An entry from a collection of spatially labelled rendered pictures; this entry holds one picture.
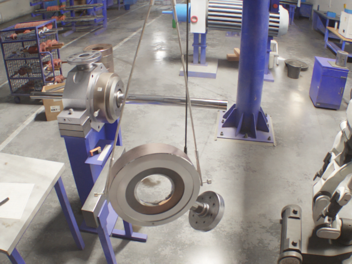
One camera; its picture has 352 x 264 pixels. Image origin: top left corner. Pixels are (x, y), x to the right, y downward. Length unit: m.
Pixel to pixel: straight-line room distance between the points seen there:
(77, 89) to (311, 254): 2.12
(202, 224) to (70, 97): 1.23
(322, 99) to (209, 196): 3.78
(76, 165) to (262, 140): 2.33
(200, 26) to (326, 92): 2.46
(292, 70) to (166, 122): 3.00
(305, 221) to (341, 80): 2.85
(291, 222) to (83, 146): 1.74
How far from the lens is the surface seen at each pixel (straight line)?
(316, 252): 2.44
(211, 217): 1.34
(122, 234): 2.54
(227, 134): 3.74
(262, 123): 3.88
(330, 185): 2.13
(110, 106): 2.06
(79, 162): 2.17
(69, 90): 2.09
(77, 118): 1.95
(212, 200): 1.37
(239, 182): 3.08
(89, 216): 1.64
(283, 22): 5.41
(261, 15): 3.36
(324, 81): 4.82
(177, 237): 2.53
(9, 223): 1.70
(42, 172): 1.95
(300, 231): 2.50
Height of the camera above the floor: 2.01
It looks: 32 degrees down
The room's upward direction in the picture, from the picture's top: straight up
